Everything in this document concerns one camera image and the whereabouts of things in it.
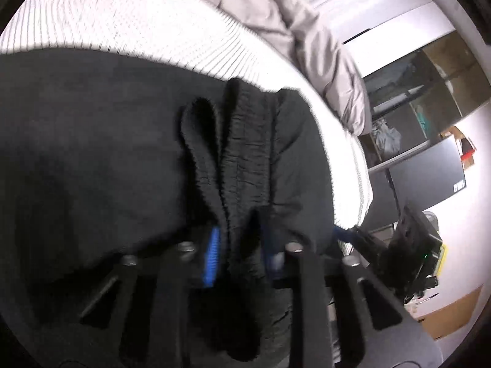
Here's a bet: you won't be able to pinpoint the red and white box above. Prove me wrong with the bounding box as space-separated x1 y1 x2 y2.
458 137 477 170

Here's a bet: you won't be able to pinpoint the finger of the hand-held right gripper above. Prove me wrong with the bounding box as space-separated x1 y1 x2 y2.
332 226 355 244

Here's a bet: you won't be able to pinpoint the white patterned bed mattress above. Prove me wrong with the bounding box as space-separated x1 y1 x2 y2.
0 0 374 228

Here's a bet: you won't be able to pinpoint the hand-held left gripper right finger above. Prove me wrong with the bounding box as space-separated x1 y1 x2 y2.
261 209 403 368

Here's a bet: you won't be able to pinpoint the brown cardboard sheet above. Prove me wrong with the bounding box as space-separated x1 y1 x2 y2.
415 285 483 340

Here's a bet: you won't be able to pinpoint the grey duvet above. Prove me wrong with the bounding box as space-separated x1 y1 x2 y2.
149 0 373 136

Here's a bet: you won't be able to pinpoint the open wall shelf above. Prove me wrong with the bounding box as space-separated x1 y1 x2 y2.
361 30 491 170

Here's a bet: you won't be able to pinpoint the black monitor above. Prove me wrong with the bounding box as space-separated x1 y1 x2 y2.
387 135 467 216

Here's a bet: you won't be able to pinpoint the white cloth in wardrobe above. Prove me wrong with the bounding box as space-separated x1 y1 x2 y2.
373 118 402 159

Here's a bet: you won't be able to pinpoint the teal garment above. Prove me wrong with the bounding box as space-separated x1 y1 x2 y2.
415 103 429 136

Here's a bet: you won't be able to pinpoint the black pants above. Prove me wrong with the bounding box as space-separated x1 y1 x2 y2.
0 48 346 368

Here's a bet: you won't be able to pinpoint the yellow-edged box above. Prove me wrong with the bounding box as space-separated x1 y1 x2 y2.
437 243 449 277

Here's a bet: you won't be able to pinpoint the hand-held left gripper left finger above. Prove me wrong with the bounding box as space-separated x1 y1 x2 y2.
79 226 223 368

